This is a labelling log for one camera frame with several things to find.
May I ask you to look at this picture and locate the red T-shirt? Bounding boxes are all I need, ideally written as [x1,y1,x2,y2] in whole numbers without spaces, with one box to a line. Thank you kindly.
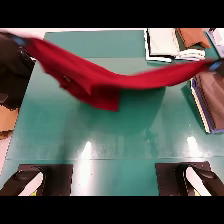
[23,37,215,112]

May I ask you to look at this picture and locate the large white folded garment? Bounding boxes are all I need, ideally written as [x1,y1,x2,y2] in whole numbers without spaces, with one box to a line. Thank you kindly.
[145,28,182,63]

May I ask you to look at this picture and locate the small white folded garment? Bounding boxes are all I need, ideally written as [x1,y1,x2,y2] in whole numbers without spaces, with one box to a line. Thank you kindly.
[174,48,206,62]

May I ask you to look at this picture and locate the grey brown folded garment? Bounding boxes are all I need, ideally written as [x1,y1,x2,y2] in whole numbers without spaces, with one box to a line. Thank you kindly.
[194,70,224,131]

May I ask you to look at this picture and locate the black garment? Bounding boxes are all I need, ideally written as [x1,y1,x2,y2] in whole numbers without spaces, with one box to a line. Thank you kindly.
[0,49,36,111]

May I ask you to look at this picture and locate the light brown garment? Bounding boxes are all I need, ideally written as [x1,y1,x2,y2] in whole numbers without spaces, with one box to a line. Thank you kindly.
[0,105,20,140]

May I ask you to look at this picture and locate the rust brown folded garment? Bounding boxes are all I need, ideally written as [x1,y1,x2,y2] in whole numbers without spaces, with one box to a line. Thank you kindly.
[176,28,212,50]

